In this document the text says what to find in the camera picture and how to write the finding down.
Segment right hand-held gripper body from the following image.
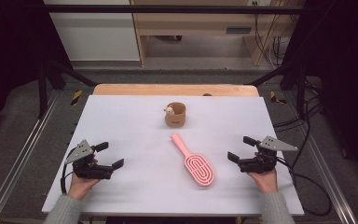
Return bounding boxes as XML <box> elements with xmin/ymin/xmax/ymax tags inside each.
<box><xmin>238</xmin><ymin>135</ymin><xmax>298</xmax><ymax>174</ymax></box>

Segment black metal stand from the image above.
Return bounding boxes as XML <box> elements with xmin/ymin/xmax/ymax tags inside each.
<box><xmin>36</xmin><ymin>59</ymin><xmax>99</xmax><ymax>119</ymax></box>
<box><xmin>245</xmin><ymin>59</ymin><xmax>309</xmax><ymax>116</ymax></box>

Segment wooden desk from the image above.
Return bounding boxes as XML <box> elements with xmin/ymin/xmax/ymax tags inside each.
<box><xmin>130</xmin><ymin>0</ymin><xmax>306</xmax><ymax>67</ymax></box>

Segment pink hairbrush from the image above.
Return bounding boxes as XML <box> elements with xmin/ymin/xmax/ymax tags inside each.
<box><xmin>171</xmin><ymin>133</ymin><xmax>215</xmax><ymax>188</ymax></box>

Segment hanging cables under desk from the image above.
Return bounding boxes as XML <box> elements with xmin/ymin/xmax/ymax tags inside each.
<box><xmin>253</xmin><ymin>0</ymin><xmax>293</xmax><ymax>68</ymax></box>

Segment wooden table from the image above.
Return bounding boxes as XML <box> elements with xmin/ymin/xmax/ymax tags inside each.
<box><xmin>92</xmin><ymin>83</ymin><xmax>260</xmax><ymax>97</ymax></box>

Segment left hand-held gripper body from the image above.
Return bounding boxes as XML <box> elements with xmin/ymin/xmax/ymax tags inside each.
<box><xmin>64</xmin><ymin>139</ymin><xmax>115</xmax><ymax>180</ymax></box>

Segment black horizontal frame bar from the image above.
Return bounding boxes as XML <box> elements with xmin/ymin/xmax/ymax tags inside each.
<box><xmin>43</xmin><ymin>4</ymin><xmax>306</xmax><ymax>15</ymax></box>

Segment white cabinet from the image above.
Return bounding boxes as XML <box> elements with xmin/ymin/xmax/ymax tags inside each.
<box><xmin>43</xmin><ymin>0</ymin><xmax>141</xmax><ymax>62</ymax></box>

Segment yellow black tape marker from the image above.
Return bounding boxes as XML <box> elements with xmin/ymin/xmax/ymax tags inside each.
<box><xmin>70</xmin><ymin>90</ymin><xmax>84</xmax><ymax>106</ymax></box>
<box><xmin>269</xmin><ymin>91</ymin><xmax>287</xmax><ymax>105</ymax></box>

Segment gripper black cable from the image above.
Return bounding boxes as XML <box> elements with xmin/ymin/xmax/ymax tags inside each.
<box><xmin>60</xmin><ymin>146</ymin><xmax>77</xmax><ymax>195</ymax></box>
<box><xmin>276</xmin><ymin>157</ymin><xmax>333</xmax><ymax>217</ymax></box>

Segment person's right hand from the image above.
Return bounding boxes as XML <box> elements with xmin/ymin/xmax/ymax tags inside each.
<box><xmin>247</xmin><ymin>167</ymin><xmax>279</xmax><ymax>194</ymax></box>

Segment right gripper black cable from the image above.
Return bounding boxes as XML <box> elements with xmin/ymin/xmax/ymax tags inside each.
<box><xmin>276</xmin><ymin>157</ymin><xmax>333</xmax><ymax>217</ymax></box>

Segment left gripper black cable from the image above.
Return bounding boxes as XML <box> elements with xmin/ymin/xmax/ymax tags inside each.
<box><xmin>60</xmin><ymin>146</ymin><xmax>77</xmax><ymax>195</ymax></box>

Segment white table board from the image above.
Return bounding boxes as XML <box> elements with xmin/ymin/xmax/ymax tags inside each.
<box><xmin>41</xmin><ymin>94</ymin><xmax>305</xmax><ymax>217</ymax></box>

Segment black floor cables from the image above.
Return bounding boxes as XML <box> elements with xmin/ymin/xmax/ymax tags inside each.
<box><xmin>273</xmin><ymin>77</ymin><xmax>324</xmax><ymax>169</ymax></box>

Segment brown cup with animal figure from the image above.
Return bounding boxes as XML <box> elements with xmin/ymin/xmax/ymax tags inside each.
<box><xmin>163</xmin><ymin>102</ymin><xmax>187</xmax><ymax>128</ymax></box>

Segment person's left hand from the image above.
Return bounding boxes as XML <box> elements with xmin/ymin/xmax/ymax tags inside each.
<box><xmin>67</xmin><ymin>172</ymin><xmax>102</xmax><ymax>201</ymax></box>

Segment aluminium rail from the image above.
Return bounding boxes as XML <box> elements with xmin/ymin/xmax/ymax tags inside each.
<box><xmin>0</xmin><ymin>92</ymin><xmax>60</xmax><ymax>224</ymax></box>
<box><xmin>283</xmin><ymin>92</ymin><xmax>358</xmax><ymax>224</ymax></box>

